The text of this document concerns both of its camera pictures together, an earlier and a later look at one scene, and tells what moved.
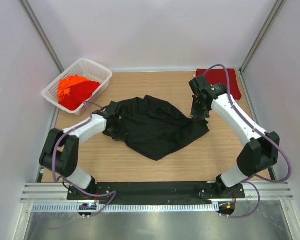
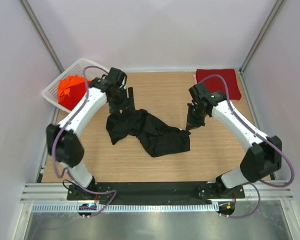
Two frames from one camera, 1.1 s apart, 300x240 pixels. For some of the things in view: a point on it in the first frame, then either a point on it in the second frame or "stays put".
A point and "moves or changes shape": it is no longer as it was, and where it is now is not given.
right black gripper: x=194 y=113 stays put
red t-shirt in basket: x=78 y=95 stays put
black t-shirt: x=153 y=128 moves or changes shape
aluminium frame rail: x=52 y=192 stays put
